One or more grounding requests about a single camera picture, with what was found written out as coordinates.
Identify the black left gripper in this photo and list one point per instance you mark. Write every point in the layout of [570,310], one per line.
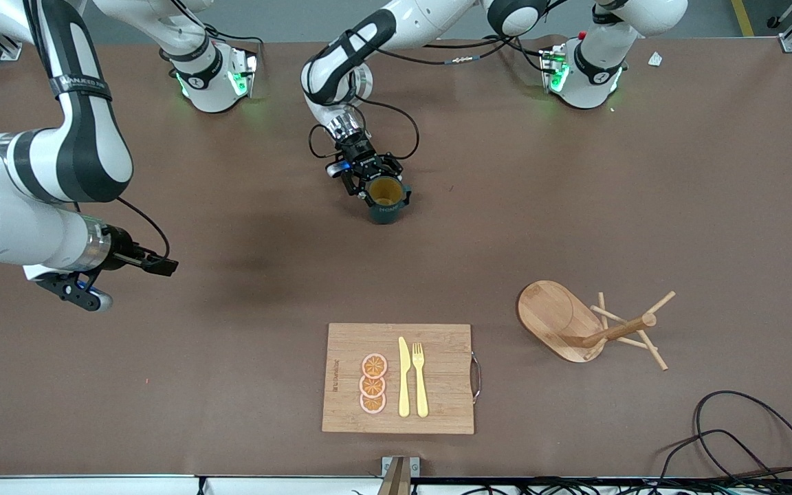
[357,149]

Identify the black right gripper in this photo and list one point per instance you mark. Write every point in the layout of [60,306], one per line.
[121,248]

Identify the teal ribbed mug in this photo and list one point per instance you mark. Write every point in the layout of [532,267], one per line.
[388,210]

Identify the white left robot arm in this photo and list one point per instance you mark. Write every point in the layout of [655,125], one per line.
[331,75]

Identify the bamboo cutting board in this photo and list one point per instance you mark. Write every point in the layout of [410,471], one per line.
[348,344]

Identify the orange slice toy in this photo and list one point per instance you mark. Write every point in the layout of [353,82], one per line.
[374,365]

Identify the yellow plastic knife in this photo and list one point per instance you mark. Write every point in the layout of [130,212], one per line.
[403,378]

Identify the yellow plastic fork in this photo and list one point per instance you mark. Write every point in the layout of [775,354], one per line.
[421,385]

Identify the wooden mug tree stand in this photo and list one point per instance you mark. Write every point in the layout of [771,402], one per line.
[547,316]

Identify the white paper scrap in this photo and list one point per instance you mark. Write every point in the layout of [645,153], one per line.
[655,59]

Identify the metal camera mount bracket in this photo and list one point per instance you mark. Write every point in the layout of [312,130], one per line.
[399,474]

